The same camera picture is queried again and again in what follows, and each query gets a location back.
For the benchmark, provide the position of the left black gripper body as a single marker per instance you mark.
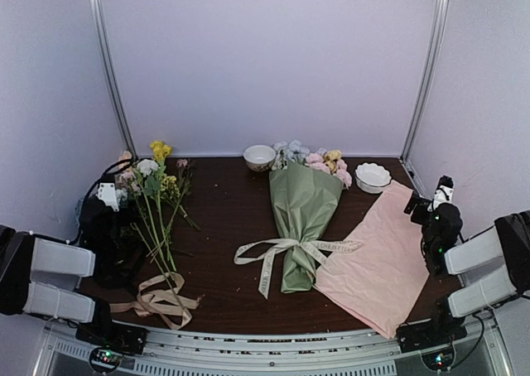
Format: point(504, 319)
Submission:
point(113, 243)

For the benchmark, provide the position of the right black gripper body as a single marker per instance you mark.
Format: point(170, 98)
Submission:
point(427, 245)

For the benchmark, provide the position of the yellow fake flower stem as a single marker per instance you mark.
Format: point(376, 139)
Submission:
point(331, 159)

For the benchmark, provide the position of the pink carnation fake flower stem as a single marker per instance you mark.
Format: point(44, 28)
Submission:
point(315, 161)

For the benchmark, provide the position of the green wrapping paper sheet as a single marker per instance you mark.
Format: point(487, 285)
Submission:
point(303, 201)

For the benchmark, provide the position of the blue fake flower stem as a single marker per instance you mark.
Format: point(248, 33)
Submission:
point(289, 152)

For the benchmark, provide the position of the beige printed ribbon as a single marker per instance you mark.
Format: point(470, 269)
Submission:
point(300, 262)

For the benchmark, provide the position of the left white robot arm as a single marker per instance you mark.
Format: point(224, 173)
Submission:
point(39, 274)

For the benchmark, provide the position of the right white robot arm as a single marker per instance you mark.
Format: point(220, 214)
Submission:
point(498, 257)

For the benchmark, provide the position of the bunch of fake flowers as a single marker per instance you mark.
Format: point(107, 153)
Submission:
point(155, 197)

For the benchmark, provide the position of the white scalloped dish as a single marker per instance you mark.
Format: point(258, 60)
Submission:
point(372, 178)

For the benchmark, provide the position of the tan plain ribbon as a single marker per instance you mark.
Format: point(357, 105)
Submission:
point(160, 296)

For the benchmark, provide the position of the pink wrapping paper sheet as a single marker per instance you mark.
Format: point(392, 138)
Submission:
point(380, 282)

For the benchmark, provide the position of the white patterned ceramic bowl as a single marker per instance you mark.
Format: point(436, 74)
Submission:
point(259, 158)

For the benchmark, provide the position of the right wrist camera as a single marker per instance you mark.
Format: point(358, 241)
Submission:
point(443, 193)

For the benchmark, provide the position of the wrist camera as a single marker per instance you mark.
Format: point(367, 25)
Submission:
point(106, 192)
point(443, 193)

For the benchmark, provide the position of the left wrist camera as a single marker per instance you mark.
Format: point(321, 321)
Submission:
point(106, 192)

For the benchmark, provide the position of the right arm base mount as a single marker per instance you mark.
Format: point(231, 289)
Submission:
point(436, 344)

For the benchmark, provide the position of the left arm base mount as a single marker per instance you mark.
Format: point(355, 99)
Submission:
point(111, 346)

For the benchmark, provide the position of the right aluminium frame post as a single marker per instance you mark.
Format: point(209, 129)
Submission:
point(438, 28)

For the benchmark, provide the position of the aluminium frame post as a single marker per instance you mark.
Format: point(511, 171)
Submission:
point(438, 28)
point(110, 75)

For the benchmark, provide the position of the left aluminium frame post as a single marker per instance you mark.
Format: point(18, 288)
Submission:
point(110, 75)

